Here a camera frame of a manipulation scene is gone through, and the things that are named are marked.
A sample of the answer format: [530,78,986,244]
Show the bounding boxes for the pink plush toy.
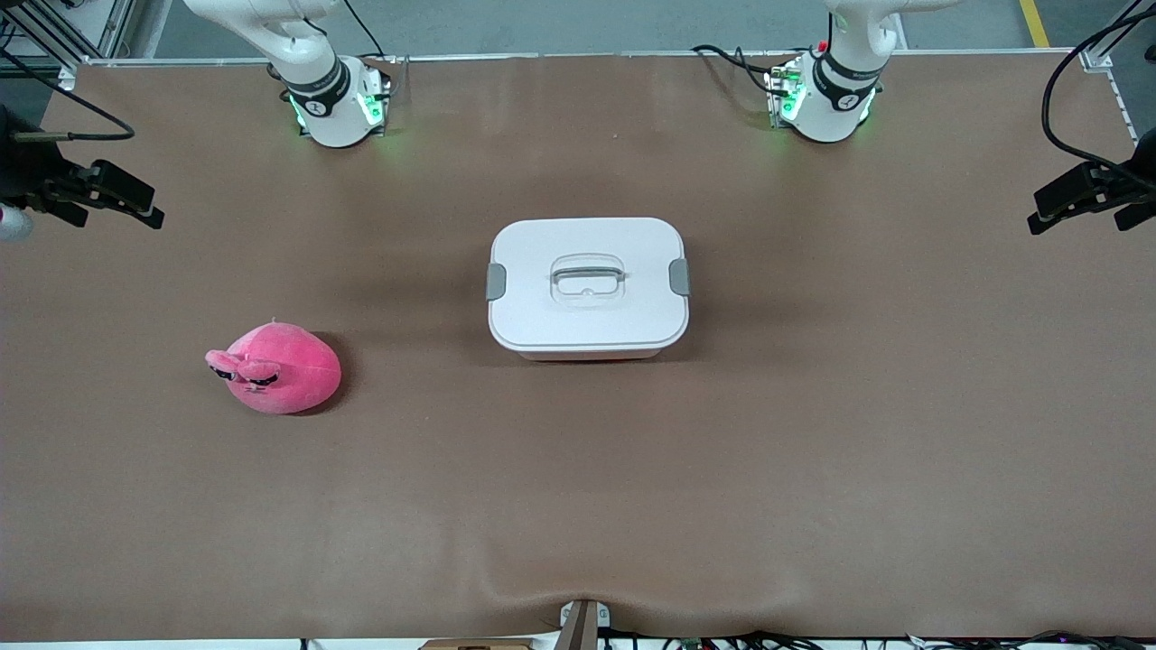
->
[205,320,342,416]

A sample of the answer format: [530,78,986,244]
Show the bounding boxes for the white box lid grey latches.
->
[486,217,692,353]

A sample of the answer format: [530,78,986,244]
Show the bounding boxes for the pink plastic box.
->
[517,347,667,363]

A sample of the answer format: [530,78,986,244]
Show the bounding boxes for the aluminium frame profile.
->
[0,0,138,91]
[1079,0,1156,73]

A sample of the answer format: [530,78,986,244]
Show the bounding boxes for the black right arm base cable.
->
[340,0,389,60]

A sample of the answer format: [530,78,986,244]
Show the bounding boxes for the black arm base cable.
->
[340,0,389,60]
[691,42,779,98]

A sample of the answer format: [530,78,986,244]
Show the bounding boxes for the black left arm base cable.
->
[691,42,779,98]

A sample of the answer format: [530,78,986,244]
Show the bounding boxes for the grey metal camera bracket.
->
[559,599,611,650]

